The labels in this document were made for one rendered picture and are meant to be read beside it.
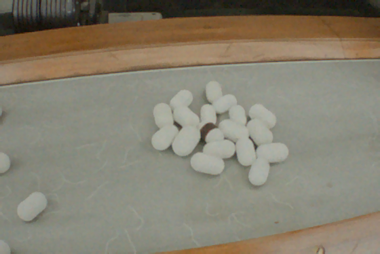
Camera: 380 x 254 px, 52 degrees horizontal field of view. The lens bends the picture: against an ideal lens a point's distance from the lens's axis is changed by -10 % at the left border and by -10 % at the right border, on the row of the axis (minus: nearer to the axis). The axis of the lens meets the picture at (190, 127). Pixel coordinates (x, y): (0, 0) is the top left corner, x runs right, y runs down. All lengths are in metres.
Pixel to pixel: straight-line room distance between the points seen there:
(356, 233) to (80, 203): 0.25
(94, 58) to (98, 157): 0.18
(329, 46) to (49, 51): 0.41
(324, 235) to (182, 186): 0.15
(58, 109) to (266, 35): 0.32
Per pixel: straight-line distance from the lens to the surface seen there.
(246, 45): 0.61
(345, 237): 0.37
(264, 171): 0.41
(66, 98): 0.54
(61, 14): 0.77
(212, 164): 0.41
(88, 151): 0.45
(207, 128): 0.45
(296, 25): 0.69
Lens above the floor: 1.04
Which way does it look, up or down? 39 degrees down
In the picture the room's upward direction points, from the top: 3 degrees clockwise
